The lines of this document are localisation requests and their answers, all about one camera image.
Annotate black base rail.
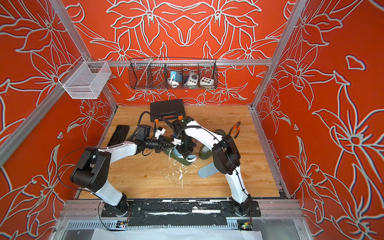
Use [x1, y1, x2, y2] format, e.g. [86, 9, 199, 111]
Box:
[98, 198, 261, 229]

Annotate white dotted box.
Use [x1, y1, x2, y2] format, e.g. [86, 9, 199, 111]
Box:
[200, 77, 215, 88]

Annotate clear plastic bin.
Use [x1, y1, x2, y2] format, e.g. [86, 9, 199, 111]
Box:
[60, 62, 112, 100]

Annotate black wire basket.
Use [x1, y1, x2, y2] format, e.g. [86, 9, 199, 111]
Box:
[128, 57, 219, 90]

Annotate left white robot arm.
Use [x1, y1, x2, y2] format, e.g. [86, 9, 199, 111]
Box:
[70, 121, 174, 217]

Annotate black foam tray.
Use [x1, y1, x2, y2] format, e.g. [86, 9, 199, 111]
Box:
[107, 125, 130, 147]

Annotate orange handled pliers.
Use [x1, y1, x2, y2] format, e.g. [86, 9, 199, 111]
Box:
[229, 121, 241, 139]

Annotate blue white box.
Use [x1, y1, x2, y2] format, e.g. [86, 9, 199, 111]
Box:
[170, 71, 183, 83]

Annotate grey insole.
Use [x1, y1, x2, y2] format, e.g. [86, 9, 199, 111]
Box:
[198, 163, 220, 179]
[172, 148, 197, 163]

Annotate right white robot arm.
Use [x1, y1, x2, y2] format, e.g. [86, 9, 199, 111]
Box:
[167, 116, 253, 216]

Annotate black tool case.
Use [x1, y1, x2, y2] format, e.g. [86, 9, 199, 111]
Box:
[150, 100, 186, 123]

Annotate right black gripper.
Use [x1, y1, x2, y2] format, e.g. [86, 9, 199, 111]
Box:
[174, 137, 195, 160]

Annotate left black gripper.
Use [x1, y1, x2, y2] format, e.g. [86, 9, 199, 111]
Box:
[144, 137, 174, 153]

